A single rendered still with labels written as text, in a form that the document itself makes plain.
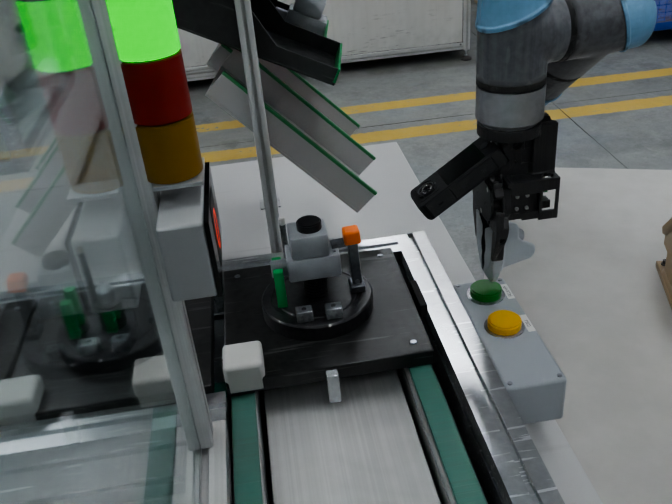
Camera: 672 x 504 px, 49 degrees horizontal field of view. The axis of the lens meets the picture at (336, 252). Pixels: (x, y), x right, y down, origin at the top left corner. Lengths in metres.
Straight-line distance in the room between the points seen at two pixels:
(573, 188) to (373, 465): 0.82
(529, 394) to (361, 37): 4.29
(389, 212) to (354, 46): 3.68
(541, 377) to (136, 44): 0.54
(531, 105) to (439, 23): 4.28
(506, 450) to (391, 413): 0.16
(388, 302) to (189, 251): 0.40
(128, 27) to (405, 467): 0.50
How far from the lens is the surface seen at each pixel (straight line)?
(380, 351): 0.86
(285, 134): 1.06
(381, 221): 1.34
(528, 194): 0.88
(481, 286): 0.96
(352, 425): 0.85
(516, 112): 0.82
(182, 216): 0.60
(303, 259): 0.87
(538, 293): 1.15
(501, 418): 0.79
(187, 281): 0.61
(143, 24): 0.57
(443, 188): 0.85
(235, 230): 1.37
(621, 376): 1.02
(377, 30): 5.01
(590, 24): 0.83
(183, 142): 0.60
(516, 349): 0.88
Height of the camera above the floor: 1.51
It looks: 31 degrees down
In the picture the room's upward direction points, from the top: 5 degrees counter-clockwise
